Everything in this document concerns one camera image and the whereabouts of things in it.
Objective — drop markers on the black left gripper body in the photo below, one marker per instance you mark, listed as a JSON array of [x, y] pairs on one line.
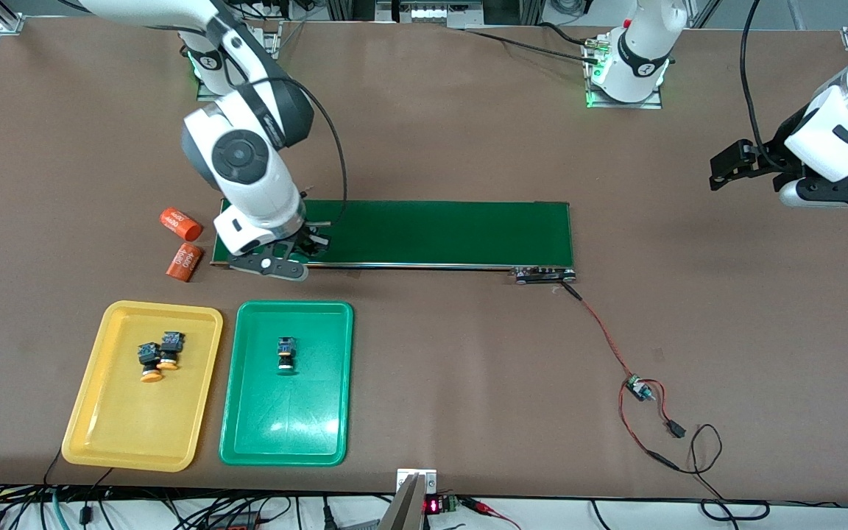
[[783, 149]]

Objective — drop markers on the green mushroom push button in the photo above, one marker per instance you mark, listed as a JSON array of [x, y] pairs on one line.
[[286, 353]]

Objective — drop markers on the orange cylinder white 4680 print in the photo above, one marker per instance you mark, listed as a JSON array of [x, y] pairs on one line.
[[185, 263], [181, 224]]

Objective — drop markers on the yellow mushroom push button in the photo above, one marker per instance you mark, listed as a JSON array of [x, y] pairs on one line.
[[171, 344], [149, 357]]

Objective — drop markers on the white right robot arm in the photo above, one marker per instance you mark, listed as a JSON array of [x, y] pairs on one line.
[[240, 158]]

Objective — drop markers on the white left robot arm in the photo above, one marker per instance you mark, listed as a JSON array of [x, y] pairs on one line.
[[652, 29]]

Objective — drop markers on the green conveyor belt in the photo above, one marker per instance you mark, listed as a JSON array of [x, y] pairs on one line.
[[468, 232]]

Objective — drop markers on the green plastic tray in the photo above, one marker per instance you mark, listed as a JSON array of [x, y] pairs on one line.
[[288, 419]]

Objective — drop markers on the yellow plastic tray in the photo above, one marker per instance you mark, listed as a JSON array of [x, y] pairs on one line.
[[144, 427]]

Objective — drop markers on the small speed controller board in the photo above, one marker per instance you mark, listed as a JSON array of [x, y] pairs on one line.
[[637, 386]]

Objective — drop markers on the black orange power adapter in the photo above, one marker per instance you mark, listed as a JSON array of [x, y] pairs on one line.
[[236, 524]]

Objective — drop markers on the red LED display module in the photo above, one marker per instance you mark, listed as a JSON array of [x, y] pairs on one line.
[[433, 506]]

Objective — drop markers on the red clip lead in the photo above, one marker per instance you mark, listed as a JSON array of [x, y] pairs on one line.
[[483, 506]]

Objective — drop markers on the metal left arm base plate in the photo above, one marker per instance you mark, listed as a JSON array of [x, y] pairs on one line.
[[656, 99]]

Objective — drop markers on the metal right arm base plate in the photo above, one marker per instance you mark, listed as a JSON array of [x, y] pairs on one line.
[[274, 44]]

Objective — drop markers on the aluminium frame structure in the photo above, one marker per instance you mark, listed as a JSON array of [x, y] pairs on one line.
[[431, 13]]

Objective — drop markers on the small metal bracket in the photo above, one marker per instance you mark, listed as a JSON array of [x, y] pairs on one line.
[[428, 478]]

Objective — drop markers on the grey camera mount pole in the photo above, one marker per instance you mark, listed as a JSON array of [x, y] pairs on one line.
[[403, 511]]

